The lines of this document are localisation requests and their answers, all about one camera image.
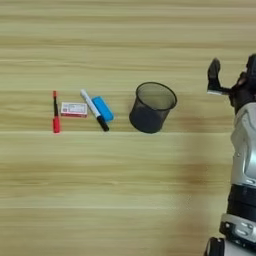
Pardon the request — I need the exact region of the red marker pen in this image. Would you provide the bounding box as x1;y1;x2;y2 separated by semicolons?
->
51;89;62;135

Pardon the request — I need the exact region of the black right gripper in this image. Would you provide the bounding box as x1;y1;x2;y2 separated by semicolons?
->
206;57;256;115

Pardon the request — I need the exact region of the small red white box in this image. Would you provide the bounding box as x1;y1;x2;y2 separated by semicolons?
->
59;101;89;119

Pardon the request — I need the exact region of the black mesh pen cup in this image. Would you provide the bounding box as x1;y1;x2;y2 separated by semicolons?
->
128;81;178;135

